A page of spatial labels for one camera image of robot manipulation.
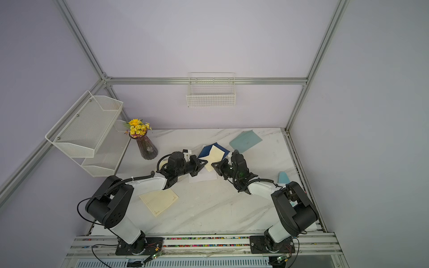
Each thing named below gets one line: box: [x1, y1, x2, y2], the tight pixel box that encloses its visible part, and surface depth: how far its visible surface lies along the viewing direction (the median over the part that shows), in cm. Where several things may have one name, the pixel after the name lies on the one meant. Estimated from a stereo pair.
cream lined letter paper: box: [138, 188, 179, 218], surface depth 87 cm
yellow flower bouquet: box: [128, 118, 152, 137], surface depth 90 cm
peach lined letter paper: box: [198, 144, 226, 172], surface depth 90 cm
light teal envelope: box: [229, 129, 263, 154], surface depth 117 cm
